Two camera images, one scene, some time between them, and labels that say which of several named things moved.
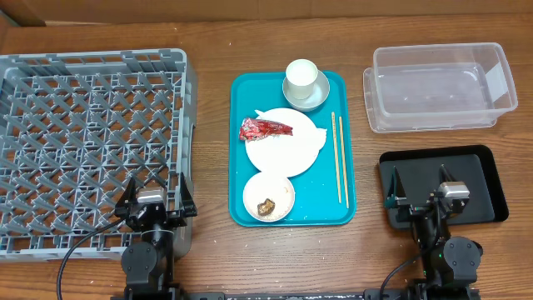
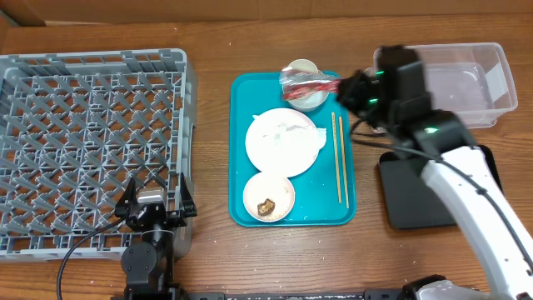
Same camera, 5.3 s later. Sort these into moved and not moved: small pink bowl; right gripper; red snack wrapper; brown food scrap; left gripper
Moved: red snack wrapper; right gripper
Not moved: left gripper; small pink bowl; brown food scrap
